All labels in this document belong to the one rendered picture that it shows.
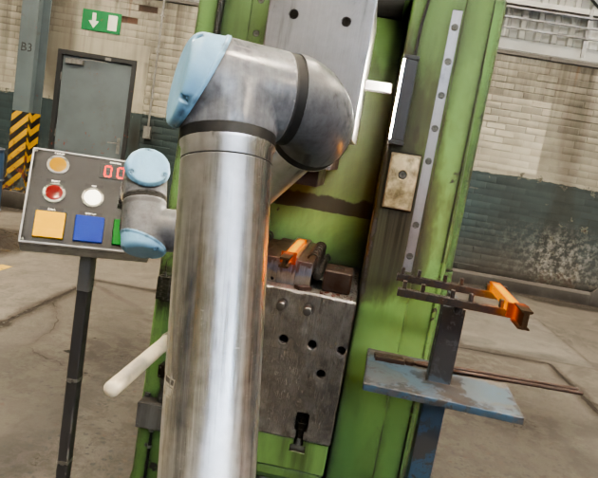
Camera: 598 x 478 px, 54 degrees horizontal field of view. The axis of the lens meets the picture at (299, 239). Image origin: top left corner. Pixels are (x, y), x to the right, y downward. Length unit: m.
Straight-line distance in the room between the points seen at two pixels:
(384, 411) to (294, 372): 0.39
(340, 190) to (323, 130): 1.45
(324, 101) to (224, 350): 0.32
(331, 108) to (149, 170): 0.59
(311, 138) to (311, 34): 1.02
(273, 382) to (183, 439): 1.14
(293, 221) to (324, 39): 0.75
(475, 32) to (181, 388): 1.50
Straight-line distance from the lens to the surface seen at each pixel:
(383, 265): 1.87
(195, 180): 0.67
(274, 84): 0.70
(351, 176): 2.19
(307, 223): 2.21
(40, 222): 1.69
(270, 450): 1.88
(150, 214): 1.22
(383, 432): 2.05
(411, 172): 1.83
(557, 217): 8.16
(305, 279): 1.75
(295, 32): 1.76
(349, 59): 1.73
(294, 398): 1.79
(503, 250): 8.02
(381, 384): 1.55
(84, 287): 1.84
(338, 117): 0.75
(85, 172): 1.76
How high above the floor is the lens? 1.30
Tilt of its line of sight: 8 degrees down
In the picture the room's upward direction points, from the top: 10 degrees clockwise
